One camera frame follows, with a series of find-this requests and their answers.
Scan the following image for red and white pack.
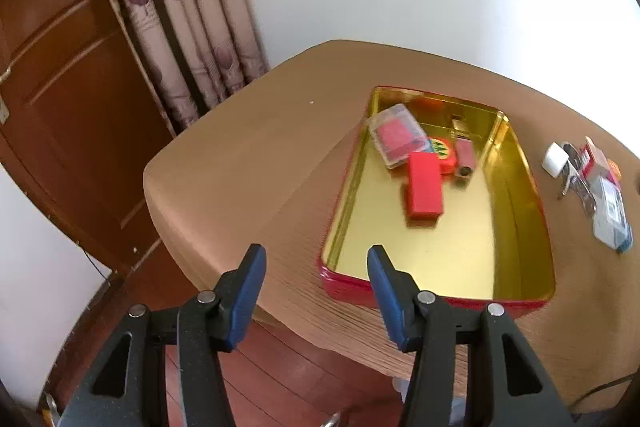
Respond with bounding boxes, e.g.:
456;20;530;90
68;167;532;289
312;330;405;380
582;136;620;181

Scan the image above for brown wooden door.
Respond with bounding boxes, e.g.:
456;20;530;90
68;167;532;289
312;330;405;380
0;0;177;279

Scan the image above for thin black wire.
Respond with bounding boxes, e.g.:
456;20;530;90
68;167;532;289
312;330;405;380
76;241;114;282

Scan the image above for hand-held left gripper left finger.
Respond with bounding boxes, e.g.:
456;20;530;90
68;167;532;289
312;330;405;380
57;243;267;427

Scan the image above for beige curtain purple leaf print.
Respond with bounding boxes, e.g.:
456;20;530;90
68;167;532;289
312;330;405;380
88;0;271;134

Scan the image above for red tin box gold interior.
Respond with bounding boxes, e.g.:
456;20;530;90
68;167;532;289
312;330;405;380
316;85;557;319

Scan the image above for clear case white blue contents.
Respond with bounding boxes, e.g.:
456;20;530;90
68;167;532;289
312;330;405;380
591;176;634;254

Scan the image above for silver metal bottle opener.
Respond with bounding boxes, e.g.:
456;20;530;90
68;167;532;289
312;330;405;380
557;141;597;214

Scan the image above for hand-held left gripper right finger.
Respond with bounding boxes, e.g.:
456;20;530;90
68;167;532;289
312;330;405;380
366;244;576;427

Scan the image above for clear case with red contents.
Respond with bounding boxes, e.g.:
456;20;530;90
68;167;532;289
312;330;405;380
366;103;429;170

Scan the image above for red lighter with green pattern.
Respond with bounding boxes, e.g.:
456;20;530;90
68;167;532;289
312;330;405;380
426;136;459;174

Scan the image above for red rectangular box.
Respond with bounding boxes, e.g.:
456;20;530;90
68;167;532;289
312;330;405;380
404;151;445;221

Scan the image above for black cable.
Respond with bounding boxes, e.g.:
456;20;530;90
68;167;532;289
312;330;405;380
570;371;640;414

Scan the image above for small white box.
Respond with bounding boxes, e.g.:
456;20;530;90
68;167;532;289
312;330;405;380
542;142;569;178

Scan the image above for dark pink lighter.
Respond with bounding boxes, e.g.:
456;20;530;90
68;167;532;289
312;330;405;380
453;139;476;183

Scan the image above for tan tablecloth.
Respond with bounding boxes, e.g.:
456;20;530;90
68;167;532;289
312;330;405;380
142;39;640;414

